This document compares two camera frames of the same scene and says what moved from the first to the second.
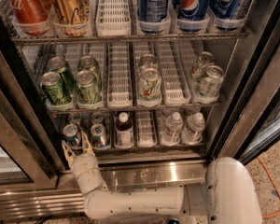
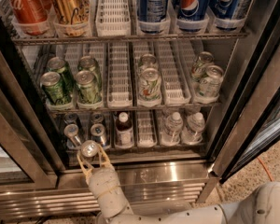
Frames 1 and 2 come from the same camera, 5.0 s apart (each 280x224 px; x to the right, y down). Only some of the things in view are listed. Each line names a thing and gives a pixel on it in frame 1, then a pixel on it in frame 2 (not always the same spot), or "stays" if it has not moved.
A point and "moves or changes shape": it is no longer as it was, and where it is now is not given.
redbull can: x=70 y=130 moves or changes shape
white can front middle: x=150 y=87 stays
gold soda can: x=72 y=5 stays
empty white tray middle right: x=175 y=77 stays
